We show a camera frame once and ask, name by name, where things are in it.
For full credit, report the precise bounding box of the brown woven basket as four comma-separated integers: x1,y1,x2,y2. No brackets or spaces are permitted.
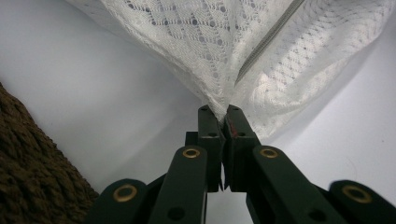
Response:
0,82,100,224

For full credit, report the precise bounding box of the white board mat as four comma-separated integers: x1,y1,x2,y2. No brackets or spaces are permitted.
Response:
0,0,396,224

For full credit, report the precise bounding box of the white mesh laundry bag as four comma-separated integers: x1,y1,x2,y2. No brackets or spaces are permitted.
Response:
64,0,396,141

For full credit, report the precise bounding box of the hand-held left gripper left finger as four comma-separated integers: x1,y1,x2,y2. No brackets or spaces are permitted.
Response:
185,105,226,193

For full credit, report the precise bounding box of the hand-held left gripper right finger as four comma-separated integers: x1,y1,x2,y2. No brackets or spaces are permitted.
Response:
223,105,261,193

